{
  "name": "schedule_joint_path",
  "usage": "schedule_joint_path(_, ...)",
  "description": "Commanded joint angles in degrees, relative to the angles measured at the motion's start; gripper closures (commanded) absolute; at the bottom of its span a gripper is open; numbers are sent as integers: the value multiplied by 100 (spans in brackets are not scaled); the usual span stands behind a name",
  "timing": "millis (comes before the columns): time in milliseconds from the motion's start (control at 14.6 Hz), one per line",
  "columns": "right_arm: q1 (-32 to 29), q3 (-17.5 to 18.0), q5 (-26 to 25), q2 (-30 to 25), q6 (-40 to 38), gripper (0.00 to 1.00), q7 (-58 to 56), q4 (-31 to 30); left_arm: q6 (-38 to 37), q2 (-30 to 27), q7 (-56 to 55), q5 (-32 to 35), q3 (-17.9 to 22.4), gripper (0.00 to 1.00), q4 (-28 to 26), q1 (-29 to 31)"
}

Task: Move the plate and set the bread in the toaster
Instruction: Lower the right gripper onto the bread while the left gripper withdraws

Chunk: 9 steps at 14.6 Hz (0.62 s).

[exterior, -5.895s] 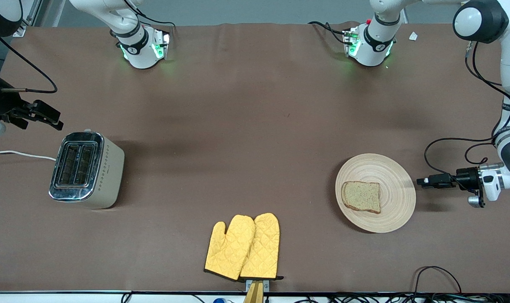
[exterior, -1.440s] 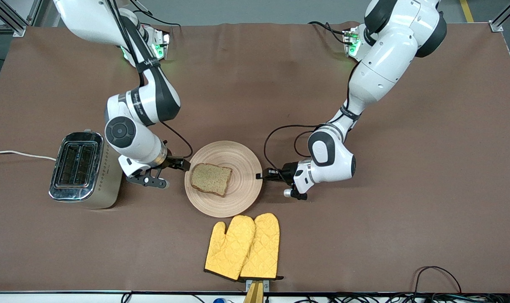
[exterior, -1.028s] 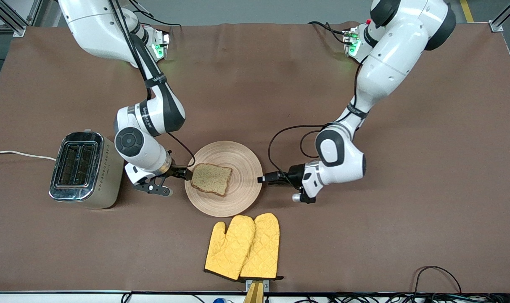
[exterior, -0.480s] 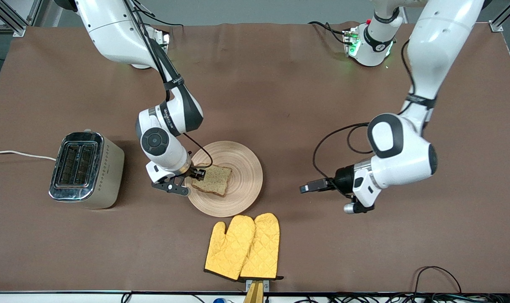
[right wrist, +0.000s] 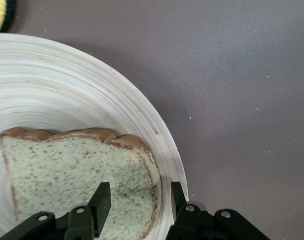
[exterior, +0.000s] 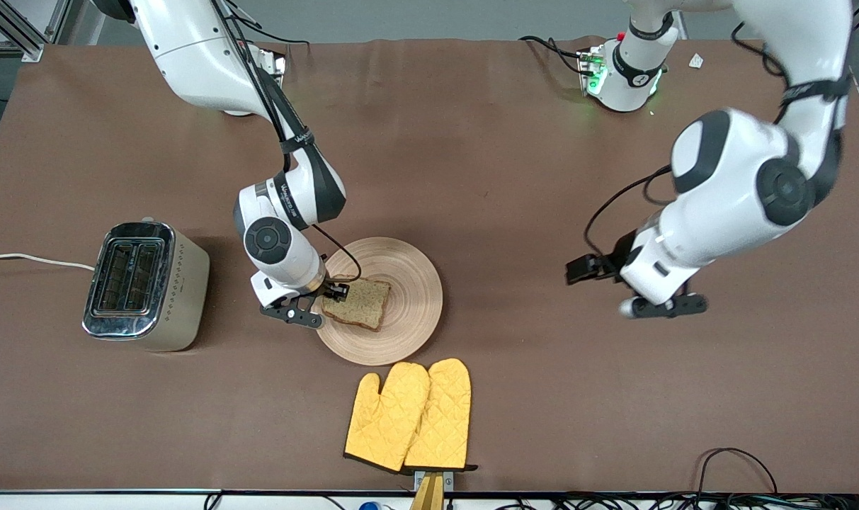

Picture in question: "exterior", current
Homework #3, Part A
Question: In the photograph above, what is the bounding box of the looped black cable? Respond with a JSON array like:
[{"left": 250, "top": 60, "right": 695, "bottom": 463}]
[{"left": 697, "top": 448, "right": 779, "bottom": 495}]

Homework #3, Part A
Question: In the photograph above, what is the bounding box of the brown bread slice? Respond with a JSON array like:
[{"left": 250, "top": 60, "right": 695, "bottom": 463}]
[{"left": 321, "top": 276, "right": 392, "bottom": 332}]

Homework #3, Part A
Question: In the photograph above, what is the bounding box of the brown table cover sheet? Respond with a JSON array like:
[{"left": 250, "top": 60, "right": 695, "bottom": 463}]
[{"left": 0, "top": 37, "right": 859, "bottom": 494}]

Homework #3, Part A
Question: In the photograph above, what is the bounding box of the yellow quilted oven mitt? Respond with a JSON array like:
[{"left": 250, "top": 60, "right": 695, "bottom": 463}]
[
  {"left": 403, "top": 358, "right": 478, "bottom": 472},
  {"left": 343, "top": 362, "right": 431, "bottom": 473}
]

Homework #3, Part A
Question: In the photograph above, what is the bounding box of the black right base cable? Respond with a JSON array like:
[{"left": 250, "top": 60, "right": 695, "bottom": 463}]
[{"left": 241, "top": 20, "right": 311, "bottom": 49}]

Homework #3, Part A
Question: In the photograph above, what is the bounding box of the white toaster power cord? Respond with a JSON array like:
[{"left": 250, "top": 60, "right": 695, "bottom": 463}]
[{"left": 0, "top": 253, "right": 96, "bottom": 272}]

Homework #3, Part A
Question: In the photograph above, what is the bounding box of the black left base cable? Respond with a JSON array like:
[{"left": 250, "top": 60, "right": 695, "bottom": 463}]
[{"left": 518, "top": 34, "right": 587, "bottom": 77}]

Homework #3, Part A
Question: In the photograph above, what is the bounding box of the black base cable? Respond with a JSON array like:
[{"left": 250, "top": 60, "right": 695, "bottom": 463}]
[
  {"left": 241, "top": 20, "right": 311, "bottom": 49},
  {"left": 518, "top": 34, "right": 587, "bottom": 77}
]

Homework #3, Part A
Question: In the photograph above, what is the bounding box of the wooden stick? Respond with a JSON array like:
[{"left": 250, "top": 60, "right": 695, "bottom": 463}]
[{"left": 409, "top": 473, "right": 445, "bottom": 510}]

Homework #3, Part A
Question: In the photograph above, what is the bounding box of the round wooden plate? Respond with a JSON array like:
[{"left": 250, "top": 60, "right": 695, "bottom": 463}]
[{"left": 312, "top": 237, "right": 444, "bottom": 367}]

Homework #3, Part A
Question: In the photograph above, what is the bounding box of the chrome and cream toaster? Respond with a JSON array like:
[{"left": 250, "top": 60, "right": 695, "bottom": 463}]
[{"left": 82, "top": 218, "right": 211, "bottom": 353}]

